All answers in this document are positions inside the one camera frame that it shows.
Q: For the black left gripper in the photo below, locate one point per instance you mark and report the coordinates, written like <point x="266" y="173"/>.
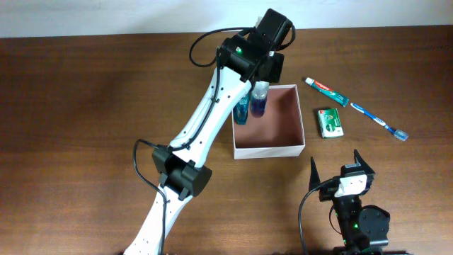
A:
<point x="273" y="66"/>

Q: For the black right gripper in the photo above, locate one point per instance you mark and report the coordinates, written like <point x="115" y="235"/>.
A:
<point x="328" y="191"/>

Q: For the green Dettol soap box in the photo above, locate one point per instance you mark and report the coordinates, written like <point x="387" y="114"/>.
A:
<point x="330" y="124"/>

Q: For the purple foaming soap pump bottle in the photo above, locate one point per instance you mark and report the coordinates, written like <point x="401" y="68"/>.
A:
<point x="259" y="95"/>

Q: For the teal Listerine mouthwash bottle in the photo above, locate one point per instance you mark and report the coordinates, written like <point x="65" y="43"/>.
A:
<point x="240" y="111"/>

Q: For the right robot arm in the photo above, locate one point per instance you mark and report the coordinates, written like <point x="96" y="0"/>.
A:
<point x="363" y="228"/>

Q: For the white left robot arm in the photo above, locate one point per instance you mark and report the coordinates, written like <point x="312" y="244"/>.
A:
<point x="251" y="55"/>

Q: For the blue white toothbrush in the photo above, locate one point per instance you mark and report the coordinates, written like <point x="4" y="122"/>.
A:
<point x="399" y="134"/>

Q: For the pink open cardboard box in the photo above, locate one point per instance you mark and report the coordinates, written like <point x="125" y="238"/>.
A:
<point x="278" y="133"/>

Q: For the green Colgate toothpaste tube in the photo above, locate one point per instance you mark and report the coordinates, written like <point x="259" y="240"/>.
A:
<point x="332" y="94"/>

